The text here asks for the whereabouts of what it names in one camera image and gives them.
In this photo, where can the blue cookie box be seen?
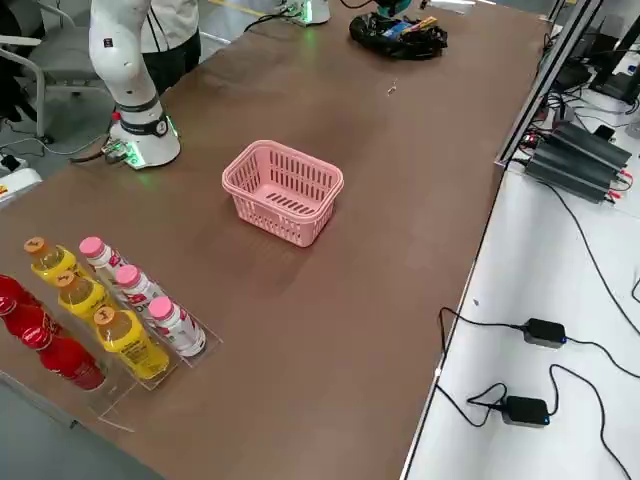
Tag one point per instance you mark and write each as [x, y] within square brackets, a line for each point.
[395, 30]

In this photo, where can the long yellow snack packet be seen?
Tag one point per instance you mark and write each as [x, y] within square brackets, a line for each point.
[419, 24]

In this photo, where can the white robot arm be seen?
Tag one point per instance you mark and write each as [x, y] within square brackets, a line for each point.
[317, 12]
[130, 75]

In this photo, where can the pink plastic basket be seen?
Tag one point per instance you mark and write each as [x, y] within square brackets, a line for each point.
[280, 220]

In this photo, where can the black plastic bag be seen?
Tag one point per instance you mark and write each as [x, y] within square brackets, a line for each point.
[370, 37]

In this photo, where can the white bottle with pink label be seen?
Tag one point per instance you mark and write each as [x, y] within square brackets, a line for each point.
[177, 327]
[97, 255]
[135, 287]

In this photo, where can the small paper scrap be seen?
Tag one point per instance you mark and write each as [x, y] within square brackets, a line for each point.
[392, 89]

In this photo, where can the yellow drink bottle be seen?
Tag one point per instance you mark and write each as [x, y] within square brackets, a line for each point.
[82, 297]
[132, 345]

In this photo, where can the person's leg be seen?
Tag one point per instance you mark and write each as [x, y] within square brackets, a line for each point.
[175, 65]

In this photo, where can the black power adaptor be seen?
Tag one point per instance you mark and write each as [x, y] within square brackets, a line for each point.
[525, 411]
[545, 332]

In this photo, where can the black power brick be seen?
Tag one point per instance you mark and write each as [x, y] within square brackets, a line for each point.
[595, 145]
[570, 177]

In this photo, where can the person's torso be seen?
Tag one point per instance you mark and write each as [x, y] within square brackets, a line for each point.
[172, 20]

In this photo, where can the clear acrylic bottle stand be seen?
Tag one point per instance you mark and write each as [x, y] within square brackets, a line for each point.
[115, 410]

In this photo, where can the yellow flat object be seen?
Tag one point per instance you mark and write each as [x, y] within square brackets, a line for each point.
[50, 260]

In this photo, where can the red drink bottle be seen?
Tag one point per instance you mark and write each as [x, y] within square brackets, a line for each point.
[12, 290]
[30, 322]
[72, 365]

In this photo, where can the white control box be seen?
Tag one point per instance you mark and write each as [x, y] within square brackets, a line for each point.
[17, 185]

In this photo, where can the grey office chair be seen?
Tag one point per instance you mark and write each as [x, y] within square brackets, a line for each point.
[60, 55]

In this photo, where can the white floor power strip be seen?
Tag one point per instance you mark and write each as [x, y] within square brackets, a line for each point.
[7, 161]

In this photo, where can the black computer monitor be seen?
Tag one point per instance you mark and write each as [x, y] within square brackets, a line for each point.
[620, 85]

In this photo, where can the aluminium frame post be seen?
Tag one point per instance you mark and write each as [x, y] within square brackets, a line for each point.
[540, 90]
[557, 10]

